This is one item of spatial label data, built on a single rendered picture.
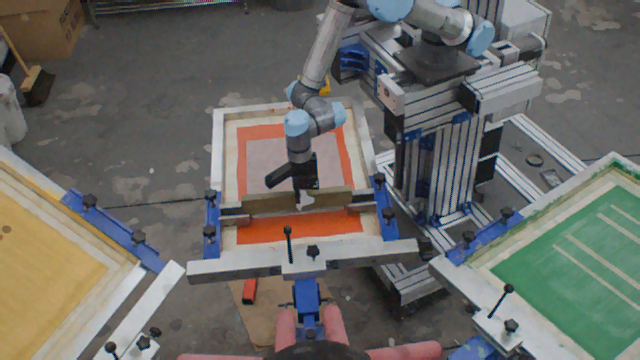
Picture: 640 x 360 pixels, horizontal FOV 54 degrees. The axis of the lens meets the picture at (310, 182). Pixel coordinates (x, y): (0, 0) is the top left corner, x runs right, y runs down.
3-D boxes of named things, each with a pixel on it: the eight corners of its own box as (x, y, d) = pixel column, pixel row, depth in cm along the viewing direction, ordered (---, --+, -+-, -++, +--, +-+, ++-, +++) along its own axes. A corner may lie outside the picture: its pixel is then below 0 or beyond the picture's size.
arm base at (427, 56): (442, 42, 225) (444, 17, 219) (467, 62, 215) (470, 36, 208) (406, 54, 221) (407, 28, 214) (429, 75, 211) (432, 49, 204)
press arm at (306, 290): (294, 274, 187) (293, 263, 183) (314, 272, 187) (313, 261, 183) (298, 323, 174) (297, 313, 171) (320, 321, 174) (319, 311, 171)
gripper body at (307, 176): (319, 191, 195) (317, 163, 187) (291, 194, 195) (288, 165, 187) (317, 175, 201) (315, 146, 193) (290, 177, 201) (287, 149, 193)
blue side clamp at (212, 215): (209, 204, 218) (206, 189, 213) (223, 202, 218) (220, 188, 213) (206, 272, 196) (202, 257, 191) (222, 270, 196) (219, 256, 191)
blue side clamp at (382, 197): (368, 188, 219) (368, 173, 214) (382, 186, 219) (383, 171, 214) (383, 253, 197) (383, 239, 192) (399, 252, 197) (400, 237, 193)
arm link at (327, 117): (328, 89, 191) (297, 102, 187) (349, 107, 183) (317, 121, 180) (329, 110, 196) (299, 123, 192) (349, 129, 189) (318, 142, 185)
